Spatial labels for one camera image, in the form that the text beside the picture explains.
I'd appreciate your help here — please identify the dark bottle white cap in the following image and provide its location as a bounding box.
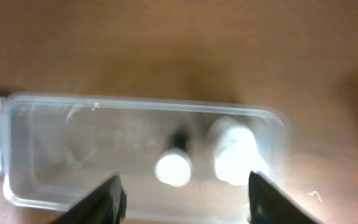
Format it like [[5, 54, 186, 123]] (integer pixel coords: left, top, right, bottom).
[[154, 129, 193, 188]]

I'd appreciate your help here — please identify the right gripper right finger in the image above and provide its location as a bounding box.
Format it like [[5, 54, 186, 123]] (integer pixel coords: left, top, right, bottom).
[[248, 171, 318, 224]]

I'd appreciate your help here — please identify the white lotion bottle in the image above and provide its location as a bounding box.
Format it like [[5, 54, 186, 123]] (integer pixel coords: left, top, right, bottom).
[[208, 116, 270, 186]]

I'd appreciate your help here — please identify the clear plastic container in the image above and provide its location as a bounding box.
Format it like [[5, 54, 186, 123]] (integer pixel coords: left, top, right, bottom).
[[1, 94, 288, 223]]

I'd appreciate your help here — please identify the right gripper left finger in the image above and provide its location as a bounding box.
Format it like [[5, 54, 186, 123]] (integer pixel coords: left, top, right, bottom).
[[52, 174, 127, 224]]

